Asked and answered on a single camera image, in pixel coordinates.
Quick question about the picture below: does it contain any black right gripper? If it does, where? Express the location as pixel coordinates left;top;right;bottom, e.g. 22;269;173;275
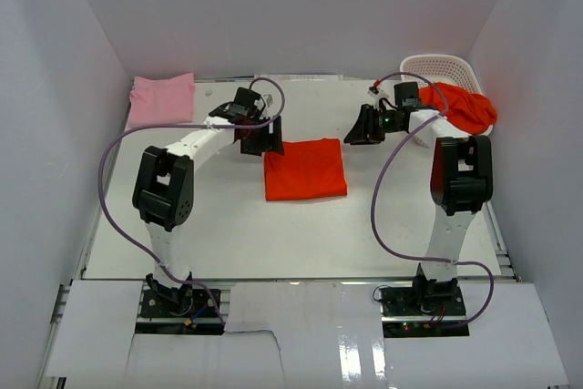
343;104;403;146

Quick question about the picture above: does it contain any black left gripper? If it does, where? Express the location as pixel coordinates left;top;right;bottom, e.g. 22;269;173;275
240;115;283;156

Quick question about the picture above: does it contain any orange t shirt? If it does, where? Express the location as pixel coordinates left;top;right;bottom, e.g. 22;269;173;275
435;82;497;135
263;138;348;201

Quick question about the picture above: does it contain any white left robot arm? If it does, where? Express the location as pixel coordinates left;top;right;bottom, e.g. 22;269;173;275
132;102;284;315

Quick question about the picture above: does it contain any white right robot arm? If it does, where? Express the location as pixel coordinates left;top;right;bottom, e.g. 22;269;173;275
343;104;494;315

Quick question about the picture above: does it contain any white perforated plastic basket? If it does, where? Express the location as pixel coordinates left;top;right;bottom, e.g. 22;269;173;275
400;54;494;148

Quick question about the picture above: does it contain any folded pink t shirt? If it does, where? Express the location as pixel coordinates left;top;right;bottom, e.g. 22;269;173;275
127;73;195;128

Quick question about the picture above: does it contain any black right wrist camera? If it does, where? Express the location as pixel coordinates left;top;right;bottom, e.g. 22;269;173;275
394;81;422;110

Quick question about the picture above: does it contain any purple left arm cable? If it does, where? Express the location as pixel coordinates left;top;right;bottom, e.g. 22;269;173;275
98;77;287;324

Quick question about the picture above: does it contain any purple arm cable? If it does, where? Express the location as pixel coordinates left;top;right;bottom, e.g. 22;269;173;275
369;72;496;326
98;77;287;324

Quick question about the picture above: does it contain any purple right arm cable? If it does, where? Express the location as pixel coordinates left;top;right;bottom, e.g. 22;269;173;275
369;72;496;326

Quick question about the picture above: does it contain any white paper strip at wall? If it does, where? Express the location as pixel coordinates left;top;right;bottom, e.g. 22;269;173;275
255;74;344;82

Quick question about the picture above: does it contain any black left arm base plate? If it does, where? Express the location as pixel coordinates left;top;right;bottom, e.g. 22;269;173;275
135;288;224;336

